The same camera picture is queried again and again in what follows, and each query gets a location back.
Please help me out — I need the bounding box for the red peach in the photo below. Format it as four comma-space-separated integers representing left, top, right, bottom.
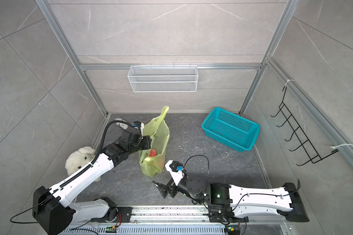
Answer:
149, 149, 157, 157

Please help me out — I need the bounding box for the yellow-green plastic bag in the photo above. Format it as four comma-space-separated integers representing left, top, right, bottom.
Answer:
139, 106, 170, 177

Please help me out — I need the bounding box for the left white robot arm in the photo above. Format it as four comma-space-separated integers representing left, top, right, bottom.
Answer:
32, 127, 152, 235

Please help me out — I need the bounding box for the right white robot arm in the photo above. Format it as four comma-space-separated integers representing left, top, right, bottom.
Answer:
153, 175, 309, 225

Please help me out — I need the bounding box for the small flag-patterned toy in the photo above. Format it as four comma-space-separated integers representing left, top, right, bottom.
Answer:
115, 117, 128, 130

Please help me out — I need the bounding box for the white plush dog toy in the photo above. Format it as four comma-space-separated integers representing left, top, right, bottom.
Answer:
65, 146, 95, 176

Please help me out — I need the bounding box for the teal plastic basket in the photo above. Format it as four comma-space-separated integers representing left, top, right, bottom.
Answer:
202, 107, 260, 152

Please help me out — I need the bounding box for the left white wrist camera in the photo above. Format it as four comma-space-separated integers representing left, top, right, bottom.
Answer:
132, 121, 144, 136

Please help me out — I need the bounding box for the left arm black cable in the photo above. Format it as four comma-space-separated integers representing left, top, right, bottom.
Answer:
91, 119, 136, 165

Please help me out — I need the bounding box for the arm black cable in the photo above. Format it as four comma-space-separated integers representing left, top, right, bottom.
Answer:
91, 119, 136, 165
183, 155, 210, 178

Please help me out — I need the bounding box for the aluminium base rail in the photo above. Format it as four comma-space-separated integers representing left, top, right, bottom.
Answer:
58, 205, 294, 235

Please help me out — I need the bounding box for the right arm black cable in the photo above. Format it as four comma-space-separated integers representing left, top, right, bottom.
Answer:
183, 155, 210, 178

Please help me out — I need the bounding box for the white wire mesh basket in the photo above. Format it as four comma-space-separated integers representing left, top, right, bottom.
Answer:
127, 65, 199, 93

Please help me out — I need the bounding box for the black wire hook rack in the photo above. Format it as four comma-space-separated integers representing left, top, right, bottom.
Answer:
271, 87, 339, 166

